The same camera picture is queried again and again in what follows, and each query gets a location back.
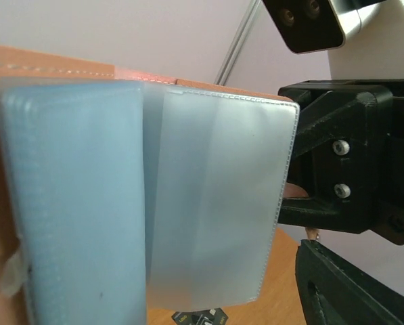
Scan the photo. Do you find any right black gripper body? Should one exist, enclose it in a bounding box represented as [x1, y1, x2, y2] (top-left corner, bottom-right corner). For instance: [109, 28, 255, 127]
[374, 80, 404, 246]

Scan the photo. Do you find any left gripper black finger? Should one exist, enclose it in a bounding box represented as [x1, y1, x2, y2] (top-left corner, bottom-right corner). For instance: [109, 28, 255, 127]
[295, 240, 404, 324]

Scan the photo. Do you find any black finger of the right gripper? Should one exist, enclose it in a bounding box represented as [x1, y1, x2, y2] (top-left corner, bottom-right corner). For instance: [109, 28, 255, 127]
[279, 91, 391, 234]
[278, 80, 391, 107]

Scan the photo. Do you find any pink leather card holder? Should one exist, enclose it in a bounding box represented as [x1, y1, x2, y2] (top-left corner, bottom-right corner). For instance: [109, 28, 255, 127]
[0, 46, 300, 324]

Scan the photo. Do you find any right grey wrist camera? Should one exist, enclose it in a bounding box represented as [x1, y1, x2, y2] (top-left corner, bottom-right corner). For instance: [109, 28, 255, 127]
[261, 0, 404, 82]

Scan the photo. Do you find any right aluminium corner post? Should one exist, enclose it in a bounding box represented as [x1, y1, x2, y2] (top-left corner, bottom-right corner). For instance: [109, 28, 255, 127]
[215, 0, 262, 86]

